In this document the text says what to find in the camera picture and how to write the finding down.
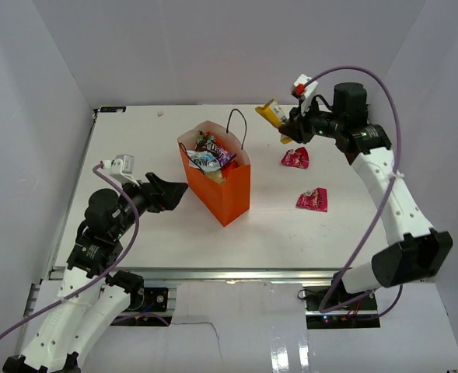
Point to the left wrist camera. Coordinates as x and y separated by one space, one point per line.
121 169

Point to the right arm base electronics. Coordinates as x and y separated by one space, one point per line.
362 314

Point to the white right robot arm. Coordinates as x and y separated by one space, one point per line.
415 249

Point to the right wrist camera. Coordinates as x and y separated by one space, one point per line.
304 89

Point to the yellow snack packet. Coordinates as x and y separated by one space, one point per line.
273 114

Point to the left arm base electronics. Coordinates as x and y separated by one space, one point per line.
144 304

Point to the cassava chips bag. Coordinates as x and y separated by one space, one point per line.
221 175

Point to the pink snack packet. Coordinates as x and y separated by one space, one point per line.
297 158
313 200

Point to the orange paper bag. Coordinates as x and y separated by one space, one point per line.
231 199

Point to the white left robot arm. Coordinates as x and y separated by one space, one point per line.
92 293

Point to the silver candy wrapper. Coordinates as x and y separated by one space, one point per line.
204 161

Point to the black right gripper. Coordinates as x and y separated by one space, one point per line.
296 127

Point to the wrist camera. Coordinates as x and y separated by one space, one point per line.
121 169
304 89

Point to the blue table label left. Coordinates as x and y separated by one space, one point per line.
113 109

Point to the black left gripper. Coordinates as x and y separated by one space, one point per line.
161 194

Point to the brown purple M&M's packet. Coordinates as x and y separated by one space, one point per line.
204 142

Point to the aluminium table frame rail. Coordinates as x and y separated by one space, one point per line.
273 241

